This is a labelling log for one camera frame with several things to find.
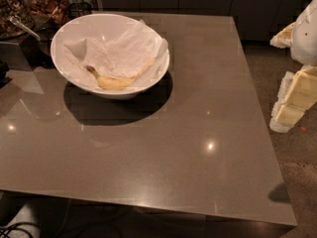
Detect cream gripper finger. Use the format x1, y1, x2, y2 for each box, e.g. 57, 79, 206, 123
269, 23, 294, 49
269, 65, 317, 133

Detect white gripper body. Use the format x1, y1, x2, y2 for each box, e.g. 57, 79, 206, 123
290, 0, 317, 65

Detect yellow banana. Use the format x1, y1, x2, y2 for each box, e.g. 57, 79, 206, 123
85, 58, 156, 90

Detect white ceramic bowl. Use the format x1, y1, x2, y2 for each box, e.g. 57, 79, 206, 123
51, 14, 169, 100

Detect dark cabinet unit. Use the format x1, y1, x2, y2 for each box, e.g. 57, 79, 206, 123
99, 0, 312, 41

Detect white paper napkin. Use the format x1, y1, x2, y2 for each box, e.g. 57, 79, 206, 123
63, 21, 168, 92

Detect glass jar with snacks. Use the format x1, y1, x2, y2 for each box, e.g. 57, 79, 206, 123
0, 0, 35, 40

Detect metal spoon handle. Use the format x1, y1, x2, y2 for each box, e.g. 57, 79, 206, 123
10, 16, 41, 41

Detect black cables on floor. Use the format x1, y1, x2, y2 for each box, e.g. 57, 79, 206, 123
0, 221, 43, 238

